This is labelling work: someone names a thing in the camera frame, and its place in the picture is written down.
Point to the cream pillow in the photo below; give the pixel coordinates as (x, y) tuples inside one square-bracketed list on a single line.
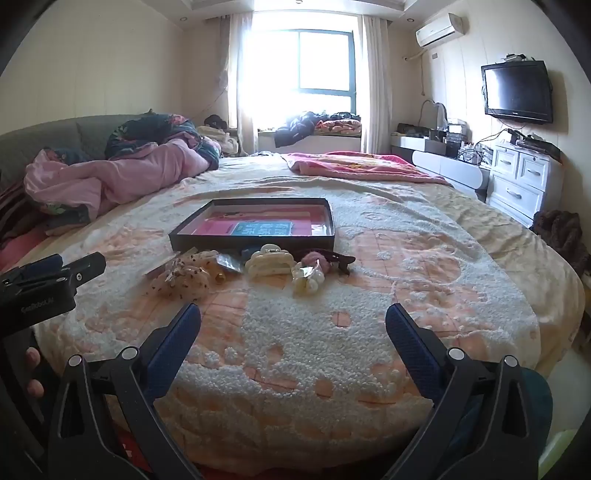
[(219, 138)]

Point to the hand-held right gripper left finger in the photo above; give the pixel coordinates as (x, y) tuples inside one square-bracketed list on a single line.
[(178, 341)]

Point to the grey padded headboard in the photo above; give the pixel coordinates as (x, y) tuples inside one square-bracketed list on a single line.
[(55, 136)]

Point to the blue card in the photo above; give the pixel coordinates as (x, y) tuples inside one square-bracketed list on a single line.
[(261, 229)]

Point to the window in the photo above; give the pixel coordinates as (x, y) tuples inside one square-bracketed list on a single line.
[(323, 60)]

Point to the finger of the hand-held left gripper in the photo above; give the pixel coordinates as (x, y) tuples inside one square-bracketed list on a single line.
[(85, 272), (32, 271)]

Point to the dark floral duvet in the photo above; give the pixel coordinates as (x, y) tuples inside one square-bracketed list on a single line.
[(152, 129)]

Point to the white low desk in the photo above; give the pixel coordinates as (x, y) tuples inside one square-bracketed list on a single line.
[(443, 164)]

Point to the black shallow box tray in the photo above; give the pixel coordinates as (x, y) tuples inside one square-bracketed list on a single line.
[(249, 242)]

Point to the white air conditioner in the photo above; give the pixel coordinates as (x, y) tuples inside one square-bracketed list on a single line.
[(438, 30)]

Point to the cream claw hair clip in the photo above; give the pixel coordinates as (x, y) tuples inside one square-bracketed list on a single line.
[(270, 265)]

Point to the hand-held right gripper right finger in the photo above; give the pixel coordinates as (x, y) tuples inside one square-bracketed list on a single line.
[(411, 344)]

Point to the small clear plastic bag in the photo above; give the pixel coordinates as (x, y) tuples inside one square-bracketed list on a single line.
[(229, 263)]

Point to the white drawer dresser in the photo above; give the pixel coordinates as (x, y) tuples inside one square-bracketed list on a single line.
[(521, 180)]

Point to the colourful folded blanket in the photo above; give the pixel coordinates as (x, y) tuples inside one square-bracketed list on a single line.
[(339, 125)]

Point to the black wall television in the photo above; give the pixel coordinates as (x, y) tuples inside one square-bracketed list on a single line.
[(517, 90)]

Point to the pink patterned blanket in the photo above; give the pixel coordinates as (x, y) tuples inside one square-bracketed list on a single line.
[(364, 166)]

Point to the white curtain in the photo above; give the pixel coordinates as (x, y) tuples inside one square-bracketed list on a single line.
[(240, 83), (376, 83)]

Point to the pink quilt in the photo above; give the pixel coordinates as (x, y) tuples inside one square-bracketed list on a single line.
[(138, 173)]

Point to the black set-top box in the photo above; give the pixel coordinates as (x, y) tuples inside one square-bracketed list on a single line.
[(538, 144)]

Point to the person's left hand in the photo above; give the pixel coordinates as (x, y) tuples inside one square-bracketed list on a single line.
[(35, 387)]

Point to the teal cloth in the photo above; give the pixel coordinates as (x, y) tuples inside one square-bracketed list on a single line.
[(540, 406)]

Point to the dark brown clothing pile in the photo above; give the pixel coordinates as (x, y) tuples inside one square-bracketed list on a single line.
[(561, 235)]

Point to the dark jacket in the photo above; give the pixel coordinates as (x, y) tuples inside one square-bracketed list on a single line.
[(295, 129)]

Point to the dark brown hair clip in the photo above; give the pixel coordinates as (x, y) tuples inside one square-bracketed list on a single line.
[(341, 261)]

